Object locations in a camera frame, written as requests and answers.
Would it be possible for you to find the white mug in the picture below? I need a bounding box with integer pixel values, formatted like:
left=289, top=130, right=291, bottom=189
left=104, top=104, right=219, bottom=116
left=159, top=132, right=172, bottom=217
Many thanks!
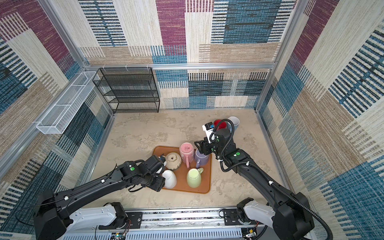
left=162, top=170, right=177, bottom=189

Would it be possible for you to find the red mug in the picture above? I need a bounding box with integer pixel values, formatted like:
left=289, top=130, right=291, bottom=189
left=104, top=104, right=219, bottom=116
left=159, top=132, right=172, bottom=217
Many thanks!
left=214, top=119, right=227, bottom=130

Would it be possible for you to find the blue polka dot mug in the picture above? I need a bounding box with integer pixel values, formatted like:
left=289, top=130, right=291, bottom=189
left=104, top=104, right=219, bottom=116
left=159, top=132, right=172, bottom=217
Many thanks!
left=228, top=116, right=240, bottom=131

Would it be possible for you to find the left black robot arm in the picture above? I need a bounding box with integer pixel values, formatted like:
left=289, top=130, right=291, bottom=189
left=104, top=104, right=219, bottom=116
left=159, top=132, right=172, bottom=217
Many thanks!
left=33, top=155, right=166, bottom=240

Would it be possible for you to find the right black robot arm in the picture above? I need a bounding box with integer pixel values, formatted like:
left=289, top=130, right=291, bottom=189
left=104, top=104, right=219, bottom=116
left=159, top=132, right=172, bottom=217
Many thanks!
left=195, top=129, right=316, bottom=240

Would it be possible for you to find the purple mug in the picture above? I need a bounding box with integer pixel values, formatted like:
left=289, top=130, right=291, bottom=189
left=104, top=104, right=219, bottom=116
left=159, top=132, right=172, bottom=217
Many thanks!
left=194, top=149, right=209, bottom=168

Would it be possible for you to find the pink patterned mug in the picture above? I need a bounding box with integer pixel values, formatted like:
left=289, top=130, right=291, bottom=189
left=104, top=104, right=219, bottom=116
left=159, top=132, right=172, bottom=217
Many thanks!
left=179, top=143, right=195, bottom=169

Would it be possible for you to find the beige speckled mug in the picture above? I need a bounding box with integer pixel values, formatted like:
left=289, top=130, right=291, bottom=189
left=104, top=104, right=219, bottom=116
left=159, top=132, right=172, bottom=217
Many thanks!
left=159, top=152, right=182, bottom=171

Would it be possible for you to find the light green mug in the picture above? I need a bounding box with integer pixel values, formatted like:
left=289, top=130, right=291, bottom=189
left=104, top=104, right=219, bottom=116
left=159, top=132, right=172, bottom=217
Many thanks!
left=187, top=168, right=204, bottom=188

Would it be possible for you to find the brown rectangular tray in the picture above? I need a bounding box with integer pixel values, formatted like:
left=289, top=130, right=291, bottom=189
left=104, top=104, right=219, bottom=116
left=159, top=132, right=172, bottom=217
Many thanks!
left=153, top=146, right=212, bottom=194

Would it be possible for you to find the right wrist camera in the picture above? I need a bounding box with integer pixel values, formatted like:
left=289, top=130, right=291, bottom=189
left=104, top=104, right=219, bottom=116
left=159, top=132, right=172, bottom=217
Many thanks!
left=202, top=122, right=215, bottom=143

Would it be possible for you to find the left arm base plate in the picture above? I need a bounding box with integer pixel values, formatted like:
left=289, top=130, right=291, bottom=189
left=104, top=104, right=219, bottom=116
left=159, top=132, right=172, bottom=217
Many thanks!
left=124, top=212, right=143, bottom=230

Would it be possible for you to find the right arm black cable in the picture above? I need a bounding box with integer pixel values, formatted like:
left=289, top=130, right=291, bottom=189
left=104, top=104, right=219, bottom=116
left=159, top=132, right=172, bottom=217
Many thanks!
left=209, top=118, right=334, bottom=240

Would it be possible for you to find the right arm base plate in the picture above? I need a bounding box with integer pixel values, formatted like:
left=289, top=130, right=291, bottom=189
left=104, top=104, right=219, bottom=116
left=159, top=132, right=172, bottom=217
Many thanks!
left=219, top=209, right=257, bottom=226

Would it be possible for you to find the black wire shelf rack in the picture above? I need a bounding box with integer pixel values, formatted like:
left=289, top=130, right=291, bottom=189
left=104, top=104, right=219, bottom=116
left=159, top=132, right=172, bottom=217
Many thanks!
left=93, top=67, right=160, bottom=114

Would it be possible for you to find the white wire mesh basket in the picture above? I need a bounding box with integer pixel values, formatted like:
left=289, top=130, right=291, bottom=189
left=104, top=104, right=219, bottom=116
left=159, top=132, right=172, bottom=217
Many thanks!
left=37, top=72, right=96, bottom=135

